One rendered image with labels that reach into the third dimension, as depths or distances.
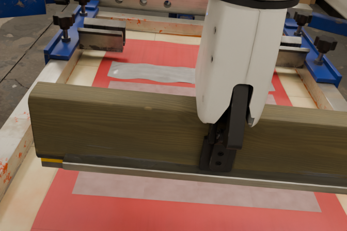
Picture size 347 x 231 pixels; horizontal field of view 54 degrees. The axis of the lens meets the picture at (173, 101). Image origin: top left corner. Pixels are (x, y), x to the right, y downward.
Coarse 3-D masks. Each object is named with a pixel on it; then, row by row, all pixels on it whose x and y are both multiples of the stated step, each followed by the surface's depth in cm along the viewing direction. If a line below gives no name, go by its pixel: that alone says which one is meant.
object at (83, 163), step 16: (64, 160) 33; (80, 160) 33; (96, 160) 33; (112, 160) 33; (128, 160) 34; (144, 160) 34; (144, 176) 33; (160, 176) 33; (176, 176) 33; (192, 176) 33; (208, 176) 33; (224, 176) 33; (240, 176) 33; (256, 176) 34; (272, 176) 34; (288, 176) 34; (304, 176) 34; (320, 176) 35; (336, 192) 34
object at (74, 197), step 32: (160, 64) 78; (64, 192) 45; (96, 192) 46; (128, 192) 46; (160, 192) 47; (192, 192) 47; (64, 224) 41; (96, 224) 42; (128, 224) 42; (160, 224) 43; (192, 224) 43
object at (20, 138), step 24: (144, 24) 92; (168, 24) 92; (192, 24) 92; (48, 72) 64; (24, 96) 57; (312, 96) 71; (336, 96) 66; (24, 120) 52; (0, 144) 47; (24, 144) 49; (0, 168) 43; (0, 192) 43
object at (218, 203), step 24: (192, 48) 87; (216, 192) 48; (240, 192) 48; (264, 192) 49; (288, 192) 49; (312, 192) 49; (216, 216) 44; (240, 216) 45; (264, 216) 45; (288, 216) 45; (312, 216) 46; (336, 216) 46
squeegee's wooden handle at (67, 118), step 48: (48, 96) 30; (96, 96) 31; (144, 96) 32; (192, 96) 33; (48, 144) 33; (96, 144) 33; (144, 144) 33; (192, 144) 33; (288, 144) 32; (336, 144) 32
